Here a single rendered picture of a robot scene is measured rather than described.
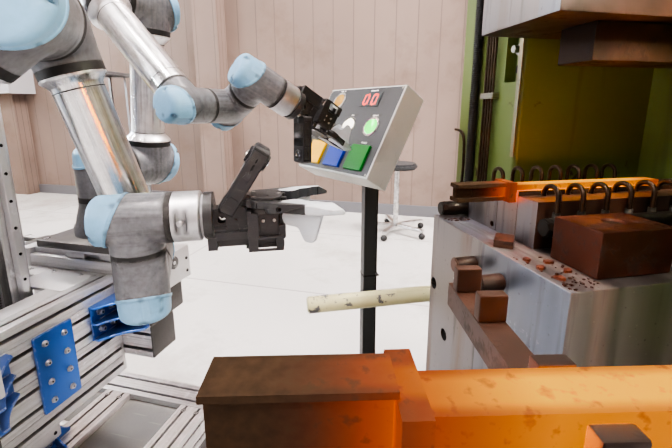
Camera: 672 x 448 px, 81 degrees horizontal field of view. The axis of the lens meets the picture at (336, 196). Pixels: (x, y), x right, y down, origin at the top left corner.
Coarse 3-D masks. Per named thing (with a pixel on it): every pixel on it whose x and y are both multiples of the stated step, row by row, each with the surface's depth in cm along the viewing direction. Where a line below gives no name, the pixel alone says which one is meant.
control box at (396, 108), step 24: (336, 96) 127; (360, 96) 117; (384, 96) 109; (408, 96) 105; (336, 120) 122; (360, 120) 113; (384, 120) 105; (408, 120) 107; (360, 144) 108; (384, 144) 103; (312, 168) 122; (336, 168) 112; (384, 168) 104
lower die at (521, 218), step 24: (528, 192) 66; (552, 192) 67; (576, 192) 68; (600, 192) 69; (624, 192) 69; (648, 192) 69; (480, 216) 77; (504, 216) 70; (528, 216) 63; (528, 240) 64
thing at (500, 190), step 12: (504, 180) 68; (564, 180) 71; (576, 180) 71; (588, 180) 71; (600, 180) 71; (612, 180) 71; (624, 180) 71; (636, 180) 71; (456, 192) 66; (468, 192) 66; (480, 192) 66; (492, 192) 67; (504, 192) 67; (516, 192) 66
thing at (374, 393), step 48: (240, 384) 16; (288, 384) 16; (336, 384) 16; (384, 384) 16; (432, 384) 18; (480, 384) 18; (528, 384) 18; (576, 384) 18; (624, 384) 18; (240, 432) 17; (288, 432) 17; (336, 432) 17; (384, 432) 17; (432, 432) 15; (480, 432) 16; (528, 432) 16; (576, 432) 16
